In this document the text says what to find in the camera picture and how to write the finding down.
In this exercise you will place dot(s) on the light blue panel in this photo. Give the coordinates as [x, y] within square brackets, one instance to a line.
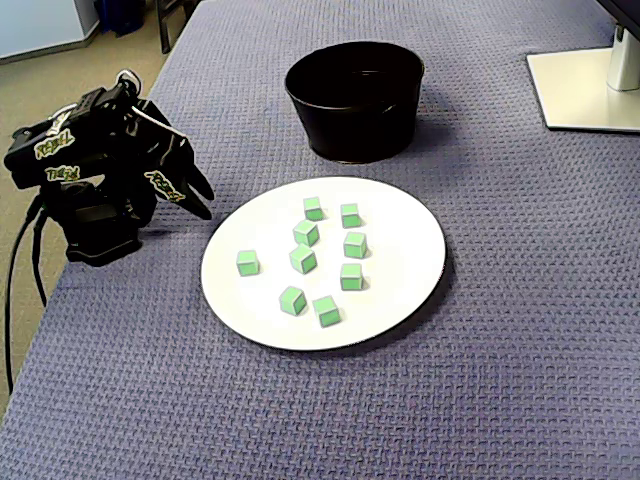
[40, 25]

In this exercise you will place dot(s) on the white round plate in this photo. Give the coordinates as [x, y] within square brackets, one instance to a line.
[400, 260]

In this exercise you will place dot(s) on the blue woven table cloth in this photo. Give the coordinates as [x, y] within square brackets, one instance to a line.
[500, 300]

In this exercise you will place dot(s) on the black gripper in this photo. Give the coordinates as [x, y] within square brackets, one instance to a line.
[172, 165]

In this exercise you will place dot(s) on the black round bowl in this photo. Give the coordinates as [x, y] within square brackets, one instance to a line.
[360, 135]

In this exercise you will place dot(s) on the black robot arm with stickers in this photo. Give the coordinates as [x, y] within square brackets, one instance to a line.
[100, 225]

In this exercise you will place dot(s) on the dark chair legs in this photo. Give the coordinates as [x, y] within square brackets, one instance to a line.
[164, 30]

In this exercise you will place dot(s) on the small green cube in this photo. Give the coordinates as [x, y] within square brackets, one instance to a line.
[355, 246]
[351, 278]
[313, 210]
[326, 312]
[247, 264]
[306, 234]
[350, 217]
[303, 260]
[292, 301]

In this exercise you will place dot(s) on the silver monitor stand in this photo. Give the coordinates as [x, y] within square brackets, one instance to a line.
[575, 90]

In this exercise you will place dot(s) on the dark blue bin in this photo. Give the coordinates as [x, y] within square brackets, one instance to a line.
[120, 15]

